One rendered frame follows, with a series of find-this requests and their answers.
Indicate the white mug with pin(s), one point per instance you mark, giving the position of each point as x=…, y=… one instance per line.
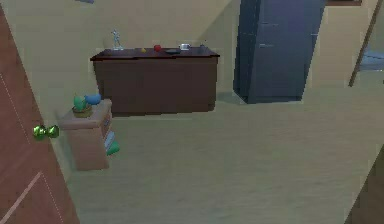
x=184, y=46

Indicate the dark brown wooden counter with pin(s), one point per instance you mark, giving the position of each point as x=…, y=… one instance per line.
x=156, y=83

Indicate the dark flat plate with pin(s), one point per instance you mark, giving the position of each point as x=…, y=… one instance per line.
x=172, y=51

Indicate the red apple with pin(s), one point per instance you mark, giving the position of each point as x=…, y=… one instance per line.
x=157, y=48

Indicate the small yellow fruit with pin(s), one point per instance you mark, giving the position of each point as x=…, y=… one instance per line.
x=143, y=50

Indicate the green object on shelf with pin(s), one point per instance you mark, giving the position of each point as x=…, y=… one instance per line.
x=113, y=148

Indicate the dark blue-grey fridge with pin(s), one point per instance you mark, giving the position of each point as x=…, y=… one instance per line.
x=276, y=53

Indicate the tan small wooden shelf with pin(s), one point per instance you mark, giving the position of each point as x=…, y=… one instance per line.
x=88, y=136

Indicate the green round door knob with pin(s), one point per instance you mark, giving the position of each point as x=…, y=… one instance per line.
x=46, y=132

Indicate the brown wooden room door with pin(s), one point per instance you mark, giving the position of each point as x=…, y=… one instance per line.
x=20, y=160

